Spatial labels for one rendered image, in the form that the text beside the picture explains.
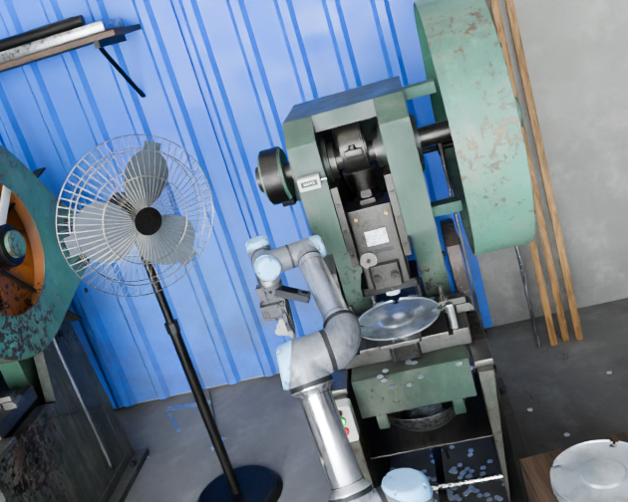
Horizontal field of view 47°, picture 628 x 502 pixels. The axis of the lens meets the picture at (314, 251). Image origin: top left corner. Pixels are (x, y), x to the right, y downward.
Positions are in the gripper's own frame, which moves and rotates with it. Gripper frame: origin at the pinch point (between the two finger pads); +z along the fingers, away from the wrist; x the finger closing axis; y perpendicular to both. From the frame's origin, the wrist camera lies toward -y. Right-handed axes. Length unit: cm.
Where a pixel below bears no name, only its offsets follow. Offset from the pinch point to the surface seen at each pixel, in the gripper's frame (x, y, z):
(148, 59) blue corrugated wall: -135, 59, -93
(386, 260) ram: -14.4, -34.2, -12.7
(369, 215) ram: -14.5, -32.7, -29.2
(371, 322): -11.6, -24.0, 6.8
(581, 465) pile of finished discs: 30, -77, 46
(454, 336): -8, -50, 17
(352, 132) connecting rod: -17, -34, -56
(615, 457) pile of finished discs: 30, -87, 46
